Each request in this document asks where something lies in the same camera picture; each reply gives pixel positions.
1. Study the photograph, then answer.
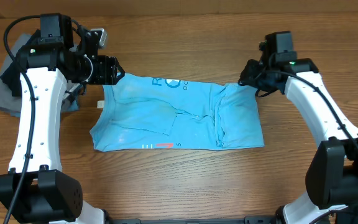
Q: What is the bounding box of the light blue printed t-shirt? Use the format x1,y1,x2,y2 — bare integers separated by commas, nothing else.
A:
90,73,264,152

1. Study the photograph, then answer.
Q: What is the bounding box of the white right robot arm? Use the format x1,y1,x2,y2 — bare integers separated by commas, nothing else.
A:
238,31,358,224

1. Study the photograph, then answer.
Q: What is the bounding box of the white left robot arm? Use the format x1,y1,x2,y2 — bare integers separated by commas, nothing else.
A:
0,13,125,223

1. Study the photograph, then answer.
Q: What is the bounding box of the black folded garment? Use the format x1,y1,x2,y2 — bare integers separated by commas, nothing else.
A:
0,29,40,97

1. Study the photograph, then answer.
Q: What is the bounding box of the grey folded garment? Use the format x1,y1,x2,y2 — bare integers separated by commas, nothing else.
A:
0,34,83,117

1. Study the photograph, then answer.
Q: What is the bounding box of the black table edge rail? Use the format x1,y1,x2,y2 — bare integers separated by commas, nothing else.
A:
108,216,283,224

